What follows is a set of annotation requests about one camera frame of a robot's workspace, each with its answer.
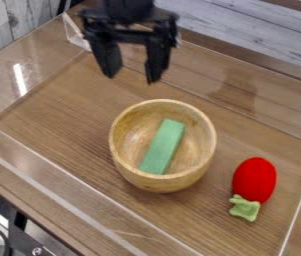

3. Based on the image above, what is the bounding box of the clear acrylic corner bracket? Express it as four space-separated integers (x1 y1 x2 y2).
61 13 89 51

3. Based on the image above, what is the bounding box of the black table leg bracket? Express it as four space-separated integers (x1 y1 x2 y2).
8 210 55 256

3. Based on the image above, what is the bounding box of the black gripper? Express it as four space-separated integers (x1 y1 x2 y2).
77 0 179 84

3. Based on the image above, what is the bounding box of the green rectangular block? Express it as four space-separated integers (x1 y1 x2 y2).
137 119 184 175

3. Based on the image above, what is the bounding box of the clear acrylic tray wall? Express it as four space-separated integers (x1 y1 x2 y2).
0 131 202 256

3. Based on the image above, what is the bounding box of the red felt strawberry toy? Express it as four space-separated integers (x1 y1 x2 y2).
228 157 276 222

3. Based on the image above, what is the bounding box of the brown wooden bowl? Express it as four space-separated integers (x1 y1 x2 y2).
108 99 216 193

